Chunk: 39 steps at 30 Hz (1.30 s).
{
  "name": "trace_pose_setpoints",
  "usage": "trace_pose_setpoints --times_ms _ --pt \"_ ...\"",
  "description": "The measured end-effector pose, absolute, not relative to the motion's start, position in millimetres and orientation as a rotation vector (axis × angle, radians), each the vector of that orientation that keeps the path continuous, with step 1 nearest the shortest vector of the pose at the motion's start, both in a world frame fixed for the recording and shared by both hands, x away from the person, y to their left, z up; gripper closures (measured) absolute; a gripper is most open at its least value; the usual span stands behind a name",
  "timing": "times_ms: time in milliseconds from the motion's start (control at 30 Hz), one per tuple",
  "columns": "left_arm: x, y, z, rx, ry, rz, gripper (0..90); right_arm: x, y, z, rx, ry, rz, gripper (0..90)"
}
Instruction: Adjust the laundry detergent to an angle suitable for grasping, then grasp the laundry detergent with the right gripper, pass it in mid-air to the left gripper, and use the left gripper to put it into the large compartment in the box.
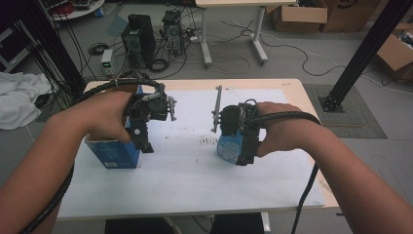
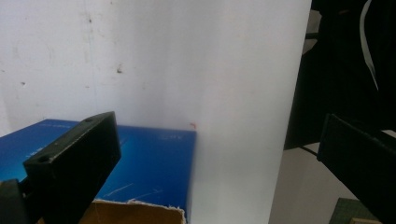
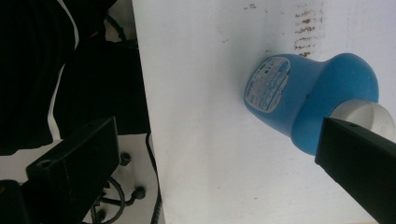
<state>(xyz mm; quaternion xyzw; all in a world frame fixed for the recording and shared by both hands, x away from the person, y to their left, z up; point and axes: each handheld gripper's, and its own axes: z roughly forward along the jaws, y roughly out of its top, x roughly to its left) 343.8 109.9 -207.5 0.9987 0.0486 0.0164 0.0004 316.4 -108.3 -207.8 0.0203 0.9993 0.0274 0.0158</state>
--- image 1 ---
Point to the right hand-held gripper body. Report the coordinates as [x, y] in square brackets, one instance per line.
[248, 143]

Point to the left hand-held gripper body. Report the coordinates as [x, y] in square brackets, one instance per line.
[142, 107]

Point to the blue packet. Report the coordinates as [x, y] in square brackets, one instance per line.
[227, 148]

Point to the blue cardboard box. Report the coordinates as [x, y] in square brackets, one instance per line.
[113, 154]

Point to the person's right hand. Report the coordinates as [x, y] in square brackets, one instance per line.
[282, 133]

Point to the person's left hand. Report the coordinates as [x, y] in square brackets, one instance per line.
[104, 117]

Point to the white power supply unit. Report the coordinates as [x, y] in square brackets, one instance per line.
[107, 61]

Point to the large black computer tower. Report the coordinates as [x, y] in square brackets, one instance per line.
[139, 39]

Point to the white table mat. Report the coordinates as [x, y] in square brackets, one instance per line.
[181, 182]

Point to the small grey computer tower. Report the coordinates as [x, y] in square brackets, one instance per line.
[172, 31]

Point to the white table leg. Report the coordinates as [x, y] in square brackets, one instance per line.
[266, 222]

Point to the white desk with legs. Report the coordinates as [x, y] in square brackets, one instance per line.
[237, 2]

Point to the grey floor mat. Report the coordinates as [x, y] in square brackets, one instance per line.
[357, 120]

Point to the round white table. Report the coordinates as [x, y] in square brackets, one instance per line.
[81, 11]

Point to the flat open cardboard box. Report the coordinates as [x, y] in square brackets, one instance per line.
[298, 16]

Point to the white cloth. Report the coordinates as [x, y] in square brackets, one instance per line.
[19, 97]

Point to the tall printed cardboard box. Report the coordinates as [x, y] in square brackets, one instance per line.
[347, 14]

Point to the open cardboard box with contents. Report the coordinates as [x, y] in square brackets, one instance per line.
[394, 53]

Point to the black metal frame post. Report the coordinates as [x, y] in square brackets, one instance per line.
[363, 55]

